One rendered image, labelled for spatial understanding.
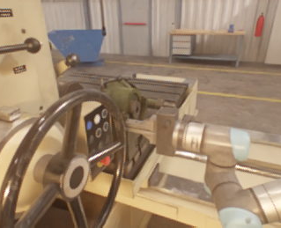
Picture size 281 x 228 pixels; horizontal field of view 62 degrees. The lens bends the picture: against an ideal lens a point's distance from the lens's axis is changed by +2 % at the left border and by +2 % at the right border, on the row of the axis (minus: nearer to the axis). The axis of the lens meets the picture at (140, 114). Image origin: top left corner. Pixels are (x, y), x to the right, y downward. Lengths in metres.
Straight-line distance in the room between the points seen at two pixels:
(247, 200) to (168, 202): 0.76
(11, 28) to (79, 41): 6.28
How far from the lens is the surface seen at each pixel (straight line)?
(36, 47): 0.59
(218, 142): 0.60
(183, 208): 1.28
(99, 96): 0.48
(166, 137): 0.64
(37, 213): 0.45
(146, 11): 8.16
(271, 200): 0.57
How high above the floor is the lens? 1.63
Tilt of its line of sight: 25 degrees down
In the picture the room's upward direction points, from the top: 1 degrees counter-clockwise
